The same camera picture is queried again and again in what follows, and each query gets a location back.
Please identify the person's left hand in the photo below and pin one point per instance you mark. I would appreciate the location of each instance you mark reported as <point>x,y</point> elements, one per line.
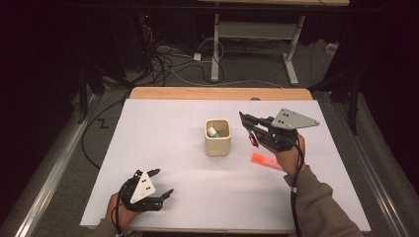
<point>123,215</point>

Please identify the person's right hand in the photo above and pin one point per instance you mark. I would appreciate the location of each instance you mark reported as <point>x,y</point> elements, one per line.
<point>291,161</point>

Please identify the white metal desk frame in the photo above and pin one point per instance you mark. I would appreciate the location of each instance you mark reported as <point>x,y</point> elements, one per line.
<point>253,30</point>

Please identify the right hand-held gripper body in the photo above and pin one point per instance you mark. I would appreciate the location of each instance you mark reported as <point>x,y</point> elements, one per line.
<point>291,120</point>

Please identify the orange highlighter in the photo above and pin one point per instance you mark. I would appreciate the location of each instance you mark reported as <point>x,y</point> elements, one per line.
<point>263,160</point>

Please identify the aluminium floor rail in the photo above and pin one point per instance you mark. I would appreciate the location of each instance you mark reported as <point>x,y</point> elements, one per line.
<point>49,184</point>
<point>378,194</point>

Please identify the white power adapter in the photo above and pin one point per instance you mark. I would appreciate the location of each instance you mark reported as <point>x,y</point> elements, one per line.
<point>197,56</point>

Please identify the beige square cup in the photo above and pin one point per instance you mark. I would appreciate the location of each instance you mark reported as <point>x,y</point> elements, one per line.
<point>217,146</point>

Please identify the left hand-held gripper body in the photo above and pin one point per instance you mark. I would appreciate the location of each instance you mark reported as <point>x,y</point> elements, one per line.
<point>143,189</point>

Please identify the white table cover sheet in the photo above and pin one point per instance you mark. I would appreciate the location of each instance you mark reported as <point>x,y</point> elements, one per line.
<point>184,171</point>

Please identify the green and white glue stick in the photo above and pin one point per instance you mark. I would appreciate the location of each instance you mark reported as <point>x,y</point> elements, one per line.
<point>213,132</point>

